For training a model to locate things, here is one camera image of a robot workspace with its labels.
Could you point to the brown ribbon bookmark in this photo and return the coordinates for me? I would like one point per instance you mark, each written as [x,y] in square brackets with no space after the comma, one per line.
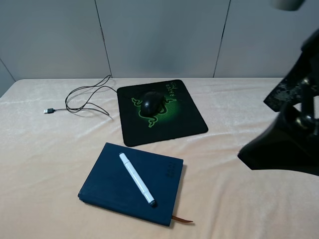
[181,220]

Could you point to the beige tablecloth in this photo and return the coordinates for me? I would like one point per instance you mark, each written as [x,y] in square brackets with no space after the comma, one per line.
[45,159]

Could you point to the white marker pen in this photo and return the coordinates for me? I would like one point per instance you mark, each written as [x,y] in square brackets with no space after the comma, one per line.
[137,180]

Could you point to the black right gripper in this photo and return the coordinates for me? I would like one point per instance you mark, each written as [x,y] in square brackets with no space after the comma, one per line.
[291,142]

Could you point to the black green Razer mouse pad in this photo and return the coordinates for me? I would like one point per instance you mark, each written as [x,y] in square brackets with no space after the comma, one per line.
[178,115]

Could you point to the dark blue notebook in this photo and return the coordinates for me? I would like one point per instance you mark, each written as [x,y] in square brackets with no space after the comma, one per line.
[110,186]

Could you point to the black computer mouse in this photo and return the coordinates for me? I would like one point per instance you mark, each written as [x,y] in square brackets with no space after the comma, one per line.
[151,103]

